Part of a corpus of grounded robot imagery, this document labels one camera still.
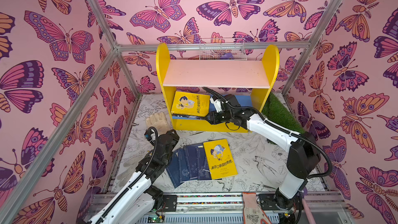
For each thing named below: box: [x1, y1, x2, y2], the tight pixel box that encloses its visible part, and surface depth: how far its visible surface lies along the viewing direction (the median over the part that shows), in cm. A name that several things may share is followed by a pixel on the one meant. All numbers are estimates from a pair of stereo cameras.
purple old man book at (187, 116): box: [172, 113, 209, 121], surface depth 90 cm
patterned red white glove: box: [242, 191, 272, 224], surface depth 71 cm
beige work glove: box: [145, 111, 170, 136], surface depth 106 cm
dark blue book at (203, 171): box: [196, 144, 212, 181], surface depth 83 cm
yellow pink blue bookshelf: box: [155, 43, 280, 133], surface depth 77 cm
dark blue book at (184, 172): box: [177, 147, 193, 184], surface depth 84 cm
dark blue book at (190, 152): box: [183, 145, 198, 179], surface depth 87 cm
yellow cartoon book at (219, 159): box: [203, 138, 238, 180], surface depth 86 cm
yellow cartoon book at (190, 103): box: [171, 90, 211, 117], surface depth 89 cm
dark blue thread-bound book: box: [165, 149, 183, 189], surface depth 84 cm
